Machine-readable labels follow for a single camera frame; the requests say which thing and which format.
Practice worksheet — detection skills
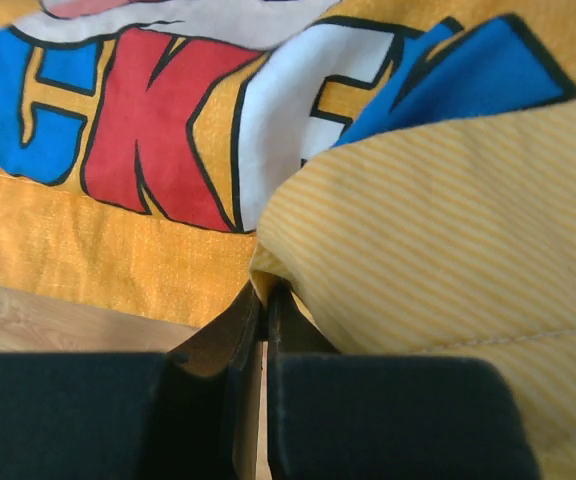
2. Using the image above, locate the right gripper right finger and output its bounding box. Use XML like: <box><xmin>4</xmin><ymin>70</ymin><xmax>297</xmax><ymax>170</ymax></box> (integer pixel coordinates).
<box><xmin>267</xmin><ymin>285</ymin><xmax>541</xmax><ymax>479</ymax></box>

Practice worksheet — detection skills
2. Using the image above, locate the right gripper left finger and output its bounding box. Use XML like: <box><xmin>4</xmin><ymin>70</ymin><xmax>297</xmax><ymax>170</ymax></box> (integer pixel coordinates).
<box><xmin>0</xmin><ymin>286</ymin><xmax>262</xmax><ymax>479</ymax></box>

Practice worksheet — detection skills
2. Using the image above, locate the yellow pillowcase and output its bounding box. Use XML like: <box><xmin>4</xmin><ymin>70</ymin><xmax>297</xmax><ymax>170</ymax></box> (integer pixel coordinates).
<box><xmin>0</xmin><ymin>1</ymin><xmax>576</xmax><ymax>479</ymax></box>

